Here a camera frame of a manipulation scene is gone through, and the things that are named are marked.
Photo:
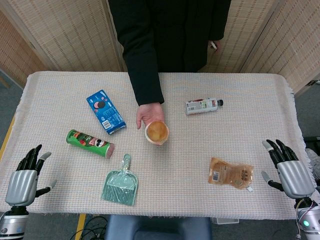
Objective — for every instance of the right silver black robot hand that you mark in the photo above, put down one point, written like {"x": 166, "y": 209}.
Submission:
{"x": 295, "y": 177}

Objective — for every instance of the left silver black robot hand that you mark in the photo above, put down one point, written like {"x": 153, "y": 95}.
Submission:
{"x": 21, "y": 181}

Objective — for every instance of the person's bare hand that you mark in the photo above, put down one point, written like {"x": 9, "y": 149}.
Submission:
{"x": 150, "y": 113}

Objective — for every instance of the orange jelly cup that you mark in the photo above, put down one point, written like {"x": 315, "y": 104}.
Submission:
{"x": 157, "y": 132}

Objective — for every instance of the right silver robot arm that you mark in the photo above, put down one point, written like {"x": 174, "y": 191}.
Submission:
{"x": 307, "y": 220}

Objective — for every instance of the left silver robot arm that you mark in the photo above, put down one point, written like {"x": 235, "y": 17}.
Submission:
{"x": 11, "y": 221}

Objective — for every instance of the person's hand holding device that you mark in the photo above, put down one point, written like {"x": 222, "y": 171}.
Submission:
{"x": 216, "y": 45}

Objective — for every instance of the woven checkered tablecloth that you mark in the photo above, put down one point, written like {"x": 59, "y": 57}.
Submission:
{"x": 160, "y": 150}

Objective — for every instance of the blue Oreo cookie box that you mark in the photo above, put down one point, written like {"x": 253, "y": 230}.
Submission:
{"x": 106, "y": 111}

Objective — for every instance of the white labelled bottle black cap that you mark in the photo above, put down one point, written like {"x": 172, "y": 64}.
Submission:
{"x": 203, "y": 106}

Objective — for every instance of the brown packaged pastry bag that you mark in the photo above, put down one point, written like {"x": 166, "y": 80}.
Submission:
{"x": 230, "y": 173}

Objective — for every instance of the green Pringles can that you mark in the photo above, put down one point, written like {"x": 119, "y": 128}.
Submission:
{"x": 90, "y": 143}

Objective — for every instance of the person in black coat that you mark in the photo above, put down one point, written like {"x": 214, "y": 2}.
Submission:
{"x": 160, "y": 42}

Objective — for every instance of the yellow floor tape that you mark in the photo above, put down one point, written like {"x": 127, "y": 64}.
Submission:
{"x": 80, "y": 226}

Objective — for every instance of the teal mini dustpan brush set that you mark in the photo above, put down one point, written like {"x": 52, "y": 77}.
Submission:
{"x": 120, "y": 182}

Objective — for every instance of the clear plastic box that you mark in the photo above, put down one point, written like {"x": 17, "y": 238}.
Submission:
{"x": 225, "y": 220}

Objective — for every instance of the woven bamboo folding screen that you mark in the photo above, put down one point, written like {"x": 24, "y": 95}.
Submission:
{"x": 67, "y": 32}

